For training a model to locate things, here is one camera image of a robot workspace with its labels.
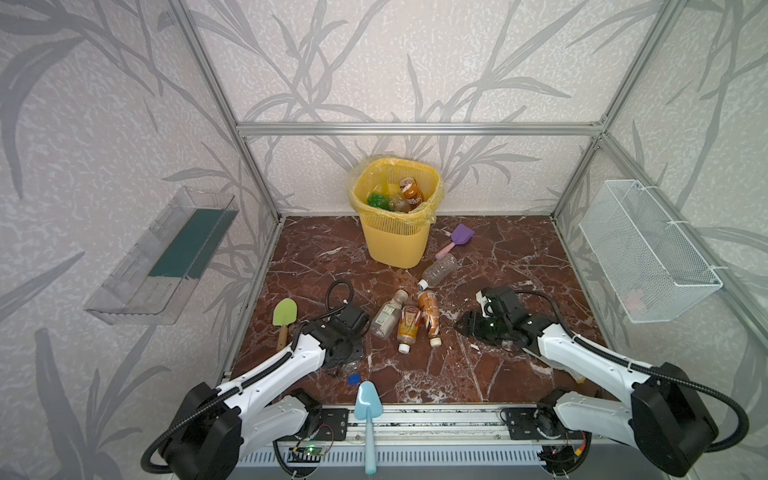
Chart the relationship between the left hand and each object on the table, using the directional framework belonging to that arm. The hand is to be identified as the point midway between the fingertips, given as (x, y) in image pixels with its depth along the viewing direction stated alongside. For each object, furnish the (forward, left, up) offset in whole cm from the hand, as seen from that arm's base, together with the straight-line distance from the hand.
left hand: (358, 343), depth 84 cm
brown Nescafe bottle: (+45, -15, +17) cm, 50 cm away
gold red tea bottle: (+4, -14, +2) cm, 14 cm away
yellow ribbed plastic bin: (+28, -11, +13) cm, 32 cm away
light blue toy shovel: (-15, -4, -3) cm, 16 cm away
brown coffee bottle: (+12, -20, +1) cm, 24 cm away
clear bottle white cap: (+24, -24, 0) cm, 34 cm away
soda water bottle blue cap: (-9, 0, -1) cm, 9 cm away
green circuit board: (-25, +11, -5) cm, 28 cm away
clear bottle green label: (+8, -8, +2) cm, 12 cm away
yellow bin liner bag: (+46, -1, +24) cm, 52 cm away
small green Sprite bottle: (+43, -4, +15) cm, 46 cm away
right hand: (+6, -29, +3) cm, 30 cm away
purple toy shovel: (+45, -35, -4) cm, 57 cm away
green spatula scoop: (+11, +25, -5) cm, 28 cm away
